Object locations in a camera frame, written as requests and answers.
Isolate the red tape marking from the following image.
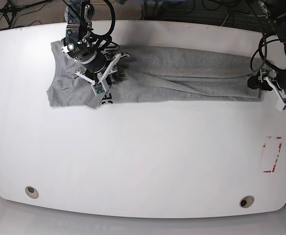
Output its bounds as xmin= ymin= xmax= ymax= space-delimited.
xmin=260 ymin=136 xmax=283 ymax=173

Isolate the table cable grommet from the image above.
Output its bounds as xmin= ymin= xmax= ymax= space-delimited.
xmin=25 ymin=186 xmax=39 ymax=199
xmin=239 ymin=195 xmax=254 ymax=208

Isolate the black tripod stand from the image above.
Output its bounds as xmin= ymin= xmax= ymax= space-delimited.
xmin=0 ymin=0 xmax=52 ymax=29

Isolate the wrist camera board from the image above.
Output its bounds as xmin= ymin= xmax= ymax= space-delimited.
xmin=276 ymin=99 xmax=286 ymax=112
xmin=91 ymin=82 xmax=110 ymax=95

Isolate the grey T-shirt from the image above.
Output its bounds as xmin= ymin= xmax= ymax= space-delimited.
xmin=47 ymin=42 xmax=261 ymax=109

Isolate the right table cable grommet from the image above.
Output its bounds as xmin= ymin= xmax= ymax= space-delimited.
xmin=239 ymin=195 xmax=254 ymax=208

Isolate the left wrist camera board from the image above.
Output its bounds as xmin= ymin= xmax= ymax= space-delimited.
xmin=276 ymin=99 xmax=286 ymax=112

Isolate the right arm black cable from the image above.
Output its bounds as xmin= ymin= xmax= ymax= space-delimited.
xmin=62 ymin=0 xmax=120 ymax=52

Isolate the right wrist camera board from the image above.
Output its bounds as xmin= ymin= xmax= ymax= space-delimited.
xmin=91 ymin=82 xmax=110 ymax=95

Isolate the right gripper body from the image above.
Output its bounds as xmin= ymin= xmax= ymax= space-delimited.
xmin=74 ymin=51 xmax=129 ymax=85

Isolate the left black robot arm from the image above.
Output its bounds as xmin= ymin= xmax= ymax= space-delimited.
xmin=247 ymin=0 xmax=286 ymax=110

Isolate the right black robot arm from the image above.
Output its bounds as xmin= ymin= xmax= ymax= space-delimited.
xmin=62 ymin=0 xmax=128 ymax=86

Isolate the left table cable grommet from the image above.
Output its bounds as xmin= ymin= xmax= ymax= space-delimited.
xmin=25 ymin=186 xmax=39 ymax=199

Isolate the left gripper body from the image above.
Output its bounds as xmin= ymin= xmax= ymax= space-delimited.
xmin=258 ymin=69 xmax=286 ymax=103

